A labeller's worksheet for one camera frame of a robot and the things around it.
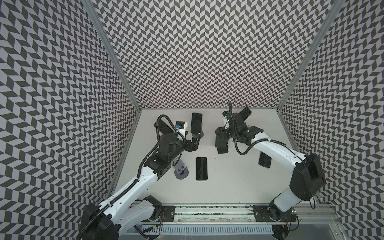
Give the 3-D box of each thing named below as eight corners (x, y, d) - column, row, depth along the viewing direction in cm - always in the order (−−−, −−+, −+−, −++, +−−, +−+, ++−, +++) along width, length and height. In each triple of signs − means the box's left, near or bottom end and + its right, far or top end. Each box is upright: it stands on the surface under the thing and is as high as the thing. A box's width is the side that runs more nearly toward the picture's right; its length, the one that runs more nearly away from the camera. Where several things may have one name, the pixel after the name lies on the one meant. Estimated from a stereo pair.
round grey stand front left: (179, 182, 84) (177, 177, 78) (172, 170, 89) (170, 165, 83) (189, 175, 87) (188, 170, 81) (182, 164, 91) (181, 158, 85)
